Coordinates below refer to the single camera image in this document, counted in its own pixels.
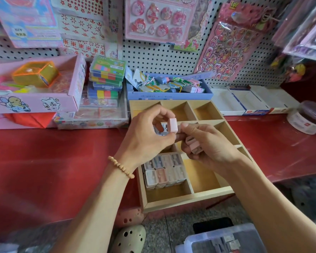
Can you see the person's left hand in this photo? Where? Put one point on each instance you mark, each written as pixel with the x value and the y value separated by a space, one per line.
pixel 142 137

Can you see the person's right hand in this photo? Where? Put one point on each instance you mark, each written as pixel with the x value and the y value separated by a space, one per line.
pixel 213 147

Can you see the small white eraser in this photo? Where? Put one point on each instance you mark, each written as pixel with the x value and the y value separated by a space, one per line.
pixel 173 125

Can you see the wooden compartment tray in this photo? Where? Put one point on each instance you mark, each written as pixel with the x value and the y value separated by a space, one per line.
pixel 200 181

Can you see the clear plastic storage bin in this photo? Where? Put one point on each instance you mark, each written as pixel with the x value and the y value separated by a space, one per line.
pixel 187 245

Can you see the person's left forearm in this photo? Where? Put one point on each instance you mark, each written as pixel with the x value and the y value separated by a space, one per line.
pixel 92 216

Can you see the person's right forearm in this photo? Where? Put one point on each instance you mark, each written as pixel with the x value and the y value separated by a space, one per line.
pixel 279 213

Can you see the blue box of trinkets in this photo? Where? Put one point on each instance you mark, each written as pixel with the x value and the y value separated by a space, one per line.
pixel 168 94

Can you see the person's left cream clog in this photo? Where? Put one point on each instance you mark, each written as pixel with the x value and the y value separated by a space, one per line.
pixel 129 239

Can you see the yellow orange toy box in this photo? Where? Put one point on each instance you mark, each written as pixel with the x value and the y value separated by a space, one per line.
pixel 34 73

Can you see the stack of colourful packs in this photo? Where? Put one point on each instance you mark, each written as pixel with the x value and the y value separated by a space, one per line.
pixel 106 73

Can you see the white pegboard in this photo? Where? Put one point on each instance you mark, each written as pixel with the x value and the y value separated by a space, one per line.
pixel 147 55

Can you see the round clear plastic jar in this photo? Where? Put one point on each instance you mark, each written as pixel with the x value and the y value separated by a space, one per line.
pixel 306 118

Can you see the pink sticker pack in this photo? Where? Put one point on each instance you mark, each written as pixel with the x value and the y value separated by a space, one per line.
pixel 231 47
pixel 158 18

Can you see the red display counter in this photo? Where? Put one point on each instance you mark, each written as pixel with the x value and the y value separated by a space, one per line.
pixel 42 166

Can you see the pink tray of trinkets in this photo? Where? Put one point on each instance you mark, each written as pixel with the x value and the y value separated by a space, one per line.
pixel 39 102

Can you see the clear bag of colourful toys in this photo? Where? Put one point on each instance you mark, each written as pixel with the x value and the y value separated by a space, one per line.
pixel 289 68

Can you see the red folded cloth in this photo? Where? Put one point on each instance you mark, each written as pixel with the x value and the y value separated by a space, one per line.
pixel 29 119

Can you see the red patterned sticker sheet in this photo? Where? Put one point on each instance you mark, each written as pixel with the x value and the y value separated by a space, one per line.
pixel 79 26

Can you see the pastel cartoon sticker pack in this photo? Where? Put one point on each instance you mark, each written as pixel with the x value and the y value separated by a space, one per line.
pixel 23 21

